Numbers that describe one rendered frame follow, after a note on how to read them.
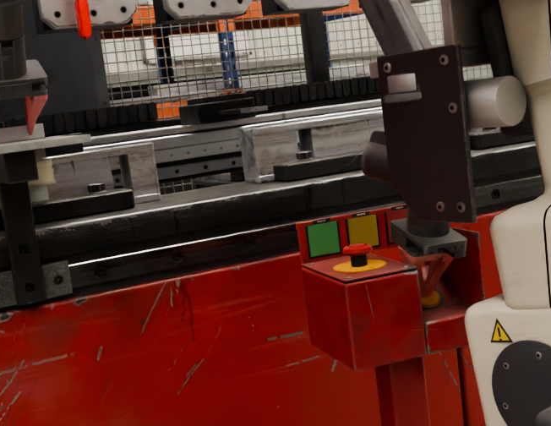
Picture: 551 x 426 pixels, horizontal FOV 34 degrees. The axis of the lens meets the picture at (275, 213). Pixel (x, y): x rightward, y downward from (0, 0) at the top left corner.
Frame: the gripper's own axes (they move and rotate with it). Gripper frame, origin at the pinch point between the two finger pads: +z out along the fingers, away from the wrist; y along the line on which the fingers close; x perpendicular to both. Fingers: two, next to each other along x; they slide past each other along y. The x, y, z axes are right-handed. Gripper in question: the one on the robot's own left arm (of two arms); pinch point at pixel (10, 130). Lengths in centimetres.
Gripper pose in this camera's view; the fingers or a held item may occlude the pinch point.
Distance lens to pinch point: 134.8
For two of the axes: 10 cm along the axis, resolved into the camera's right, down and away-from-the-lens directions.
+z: -0.8, 8.5, 5.3
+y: -9.0, 1.7, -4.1
